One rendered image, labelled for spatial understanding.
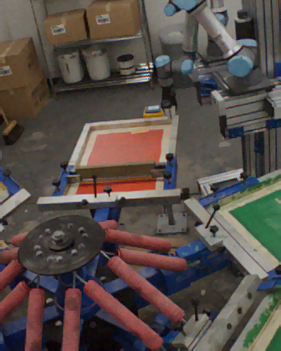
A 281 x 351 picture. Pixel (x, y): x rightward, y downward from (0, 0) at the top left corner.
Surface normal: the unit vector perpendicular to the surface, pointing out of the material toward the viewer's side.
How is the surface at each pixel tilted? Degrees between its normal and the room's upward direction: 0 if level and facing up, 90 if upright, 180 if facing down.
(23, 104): 91
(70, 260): 0
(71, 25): 90
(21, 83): 91
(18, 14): 90
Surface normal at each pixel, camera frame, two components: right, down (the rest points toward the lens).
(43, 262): -0.16, -0.83
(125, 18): -0.14, 0.54
